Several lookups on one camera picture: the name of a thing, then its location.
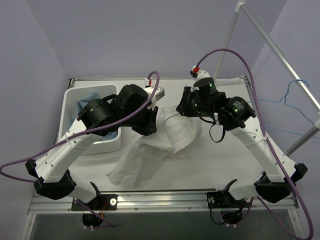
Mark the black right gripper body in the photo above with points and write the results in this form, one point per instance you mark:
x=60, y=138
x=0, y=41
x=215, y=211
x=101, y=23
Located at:
x=184, y=104

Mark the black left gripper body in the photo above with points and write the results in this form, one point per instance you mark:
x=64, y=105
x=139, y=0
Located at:
x=149, y=122

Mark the white shirt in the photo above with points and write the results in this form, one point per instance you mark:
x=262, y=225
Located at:
x=177, y=137

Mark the light blue denim skirt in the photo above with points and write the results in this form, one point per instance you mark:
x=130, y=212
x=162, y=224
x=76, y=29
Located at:
x=80, y=104

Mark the blue wire skirt hanger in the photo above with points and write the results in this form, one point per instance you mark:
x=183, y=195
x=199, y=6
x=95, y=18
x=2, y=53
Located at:
x=285, y=108

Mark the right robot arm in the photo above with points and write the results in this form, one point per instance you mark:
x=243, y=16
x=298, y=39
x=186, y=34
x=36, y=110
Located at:
x=236, y=116

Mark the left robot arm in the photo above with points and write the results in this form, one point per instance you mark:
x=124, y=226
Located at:
x=134, y=107

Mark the white plastic bin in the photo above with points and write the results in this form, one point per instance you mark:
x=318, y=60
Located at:
x=96, y=114

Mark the metal clothes rack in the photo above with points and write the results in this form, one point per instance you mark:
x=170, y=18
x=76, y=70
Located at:
x=294, y=26

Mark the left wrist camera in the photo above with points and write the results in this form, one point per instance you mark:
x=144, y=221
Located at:
x=159, y=93

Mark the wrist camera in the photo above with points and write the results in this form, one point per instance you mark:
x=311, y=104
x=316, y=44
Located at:
x=198, y=73
x=159, y=93

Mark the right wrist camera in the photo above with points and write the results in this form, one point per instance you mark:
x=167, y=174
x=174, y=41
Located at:
x=198, y=73

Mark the aluminium mounting rail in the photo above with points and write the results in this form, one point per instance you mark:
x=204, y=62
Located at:
x=131, y=202

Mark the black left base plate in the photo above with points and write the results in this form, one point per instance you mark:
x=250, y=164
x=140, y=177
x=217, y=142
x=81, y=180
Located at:
x=104, y=202

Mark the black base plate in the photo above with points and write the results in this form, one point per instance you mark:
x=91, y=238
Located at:
x=104, y=202
x=219, y=199

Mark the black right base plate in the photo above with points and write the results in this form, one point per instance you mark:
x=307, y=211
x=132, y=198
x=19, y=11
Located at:
x=219, y=199

